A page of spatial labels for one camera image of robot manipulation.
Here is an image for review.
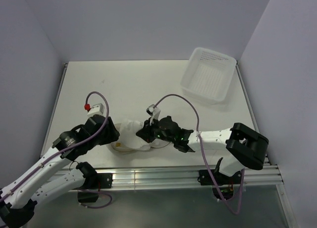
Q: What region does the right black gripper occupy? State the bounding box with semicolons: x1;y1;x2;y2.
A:
136;116;175;143

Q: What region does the white bra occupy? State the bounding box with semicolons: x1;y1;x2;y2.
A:
117;119;151;152

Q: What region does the white mesh laundry bag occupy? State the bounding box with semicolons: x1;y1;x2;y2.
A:
111;119;170;153

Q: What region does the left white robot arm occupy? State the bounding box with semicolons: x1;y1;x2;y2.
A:
0;115;119;228

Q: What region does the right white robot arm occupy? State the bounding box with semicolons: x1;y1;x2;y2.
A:
136;116;269;183

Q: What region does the white plastic tray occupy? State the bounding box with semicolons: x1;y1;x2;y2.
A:
180;47;237;104

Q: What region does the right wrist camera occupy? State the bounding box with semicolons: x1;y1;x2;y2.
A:
146;104;161;124

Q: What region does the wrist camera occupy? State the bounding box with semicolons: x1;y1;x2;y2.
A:
146;104;161;124
84;103;105;117

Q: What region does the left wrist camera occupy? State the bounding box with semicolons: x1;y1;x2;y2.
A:
84;103;105;117

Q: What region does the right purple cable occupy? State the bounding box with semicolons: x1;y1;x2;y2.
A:
152;94;246;216

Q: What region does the purple cable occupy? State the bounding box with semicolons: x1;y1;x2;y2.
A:
0;91;114;209
152;94;246;216

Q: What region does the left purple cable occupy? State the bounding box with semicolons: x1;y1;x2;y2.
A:
0;91;114;209

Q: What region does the aluminium mounting rail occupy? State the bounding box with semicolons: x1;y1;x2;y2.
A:
24;148;283;192

